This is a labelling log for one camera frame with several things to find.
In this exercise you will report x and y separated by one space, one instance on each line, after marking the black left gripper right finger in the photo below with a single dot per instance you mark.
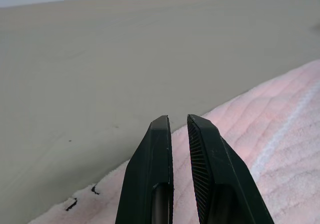
220 169

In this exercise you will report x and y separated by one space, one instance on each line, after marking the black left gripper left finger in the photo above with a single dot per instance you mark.
147 164

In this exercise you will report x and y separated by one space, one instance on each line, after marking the pink fluffy towel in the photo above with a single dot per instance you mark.
250 139

